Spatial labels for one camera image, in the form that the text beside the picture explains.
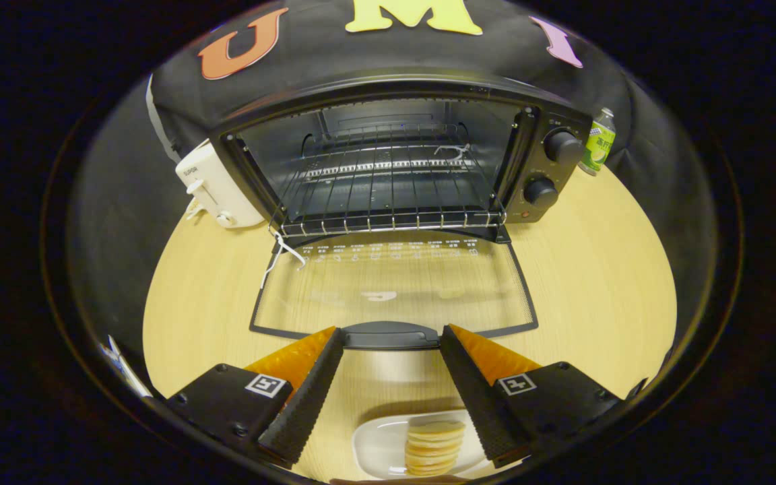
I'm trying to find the green label drink bottle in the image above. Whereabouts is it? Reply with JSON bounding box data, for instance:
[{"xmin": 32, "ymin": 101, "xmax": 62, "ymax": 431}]
[{"xmin": 578, "ymin": 108, "xmax": 616, "ymax": 177}]

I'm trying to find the stack of round pancakes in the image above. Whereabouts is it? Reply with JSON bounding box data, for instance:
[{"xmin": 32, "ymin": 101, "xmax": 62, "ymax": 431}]
[{"xmin": 405, "ymin": 420, "xmax": 467, "ymax": 478}]

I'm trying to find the black toaster oven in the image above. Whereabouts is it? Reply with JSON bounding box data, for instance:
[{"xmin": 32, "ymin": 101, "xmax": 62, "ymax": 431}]
[{"xmin": 209, "ymin": 71, "xmax": 594, "ymax": 351}]

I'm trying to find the white slot toaster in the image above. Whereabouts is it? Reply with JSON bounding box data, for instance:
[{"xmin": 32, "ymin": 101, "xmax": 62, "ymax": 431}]
[{"xmin": 175, "ymin": 139, "xmax": 266, "ymax": 230}]

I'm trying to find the black backdrop cloth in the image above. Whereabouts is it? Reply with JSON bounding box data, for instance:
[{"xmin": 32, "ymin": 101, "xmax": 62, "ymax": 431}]
[{"xmin": 68, "ymin": 0, "xmax": 719, "ymax": 378}]

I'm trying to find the white oval plate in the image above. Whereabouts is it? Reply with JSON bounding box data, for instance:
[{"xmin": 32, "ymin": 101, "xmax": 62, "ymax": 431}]
[{"xmin": 352, "ymin": 410, "xmax": 523, "ymax": 480}]

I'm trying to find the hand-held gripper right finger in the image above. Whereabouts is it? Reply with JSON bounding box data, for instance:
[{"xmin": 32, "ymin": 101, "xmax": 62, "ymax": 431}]
[{"xmin": 439, "ymin": 324, "xmax": 631, "ymax": 469}]

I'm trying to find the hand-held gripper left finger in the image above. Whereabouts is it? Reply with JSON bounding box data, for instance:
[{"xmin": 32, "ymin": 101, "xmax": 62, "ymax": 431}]
[{"xmin": 164, "ymin": 326, "xmax": 346, "ymax": 469}]

